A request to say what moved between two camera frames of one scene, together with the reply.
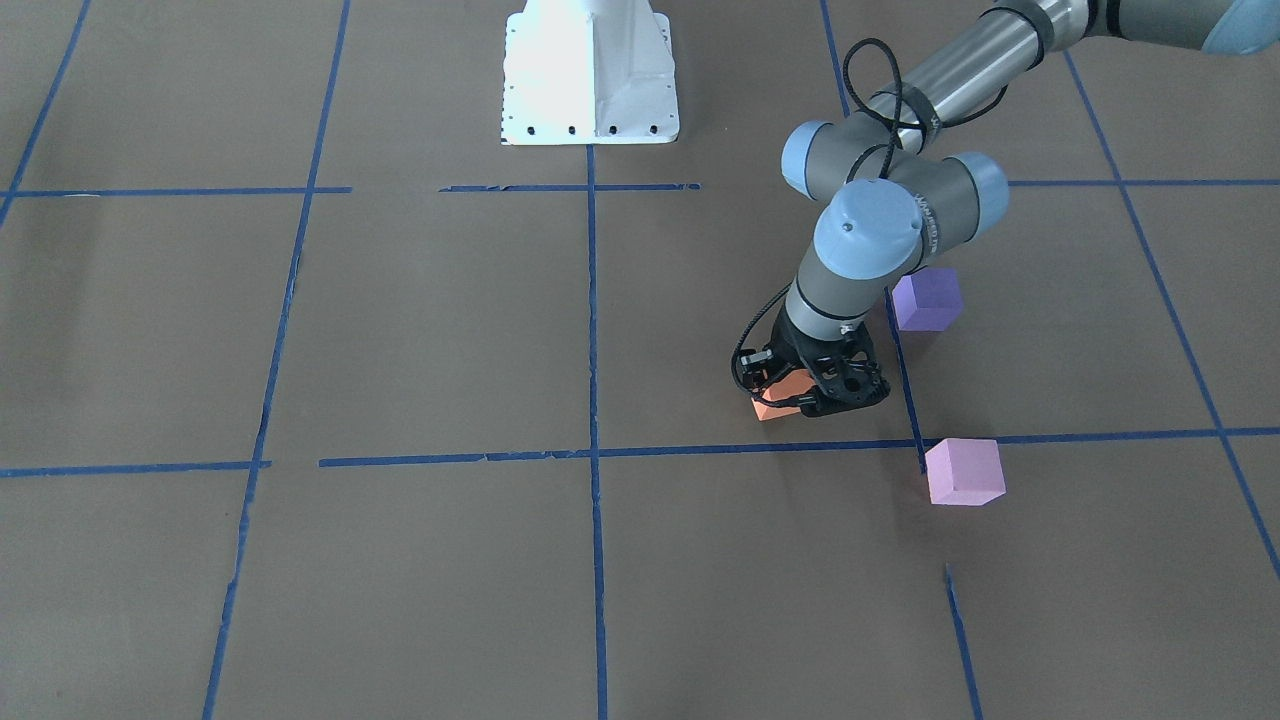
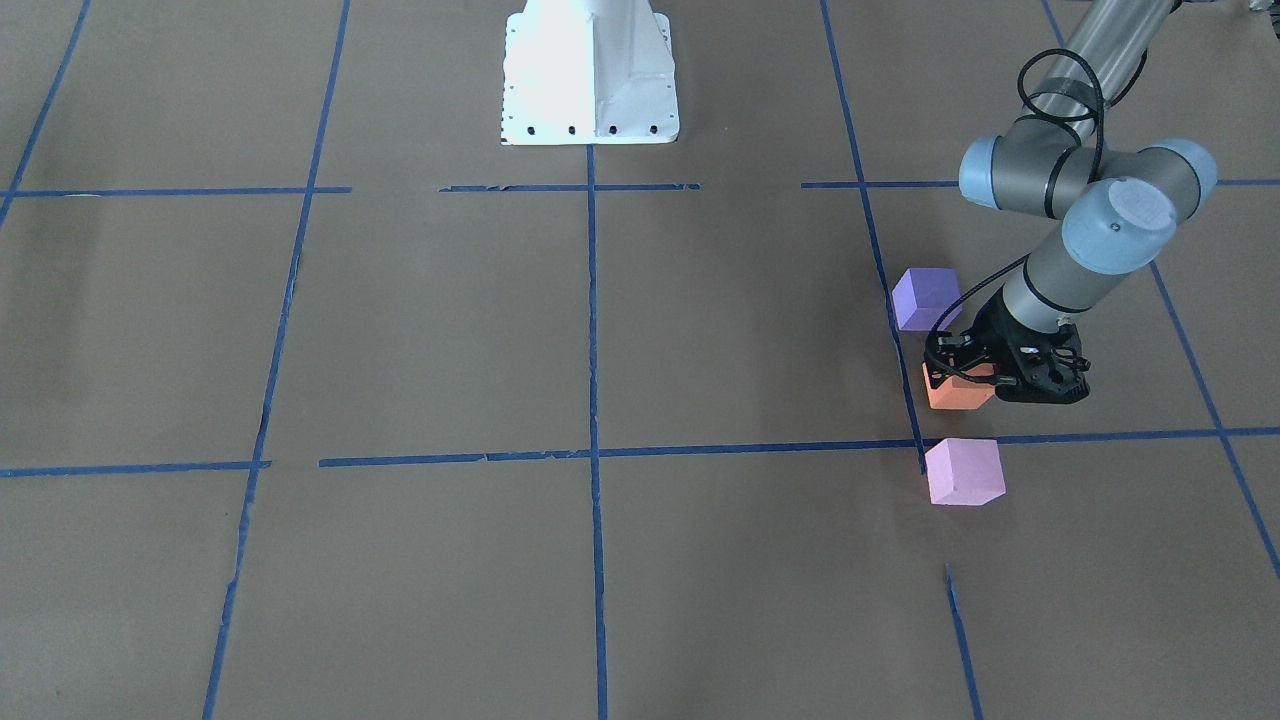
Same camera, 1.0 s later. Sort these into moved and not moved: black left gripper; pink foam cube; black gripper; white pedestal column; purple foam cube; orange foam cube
Moved: black left gripper; orange foam cube; black gripper
Not moved: white pedestal column; pink foam cube; purple foam cube
